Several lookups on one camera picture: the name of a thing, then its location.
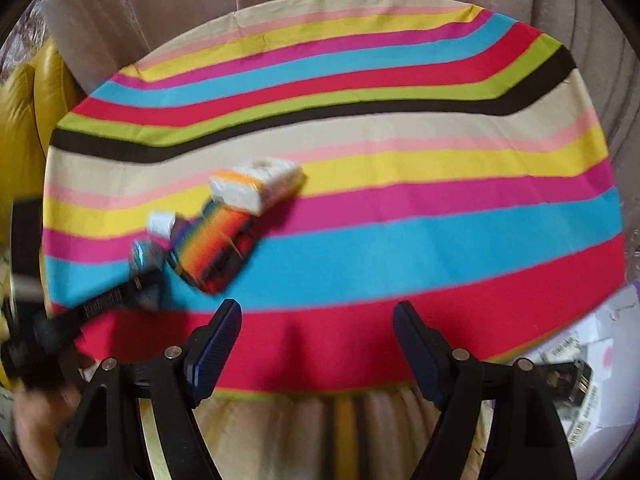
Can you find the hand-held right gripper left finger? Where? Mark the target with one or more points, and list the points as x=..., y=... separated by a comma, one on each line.
x=215, y=352

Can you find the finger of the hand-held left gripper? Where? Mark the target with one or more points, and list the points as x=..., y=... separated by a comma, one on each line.
x=105, y=305

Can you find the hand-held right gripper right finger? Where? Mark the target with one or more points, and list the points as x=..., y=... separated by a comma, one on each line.
x=415, y=355

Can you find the shiny teal box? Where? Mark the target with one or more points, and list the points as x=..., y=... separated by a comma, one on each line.
x=142, y=255

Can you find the black printed carton box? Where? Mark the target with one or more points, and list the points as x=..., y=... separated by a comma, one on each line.
x=565, y=377

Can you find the white box with fine print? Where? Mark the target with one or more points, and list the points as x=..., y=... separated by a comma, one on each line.
x=590, y=350

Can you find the white box with barcode label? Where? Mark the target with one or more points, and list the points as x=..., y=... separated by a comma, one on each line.
x=582, y=425

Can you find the white cardboard storage box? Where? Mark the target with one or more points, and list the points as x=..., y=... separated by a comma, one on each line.
x=617, y=400

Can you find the person's left hand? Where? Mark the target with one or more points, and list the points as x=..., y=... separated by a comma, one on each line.
x=37, y=425

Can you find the round striped colourful cloth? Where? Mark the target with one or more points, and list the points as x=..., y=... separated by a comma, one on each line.
x=400, y=260

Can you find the white cube box with logo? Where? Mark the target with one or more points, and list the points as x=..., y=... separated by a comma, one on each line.
x=161, y=224

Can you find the tissue pack with orange edge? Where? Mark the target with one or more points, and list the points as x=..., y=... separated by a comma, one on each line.
x=260, y=185

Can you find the yellow cushion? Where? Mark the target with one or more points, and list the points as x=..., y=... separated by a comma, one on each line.
x=30, y=125

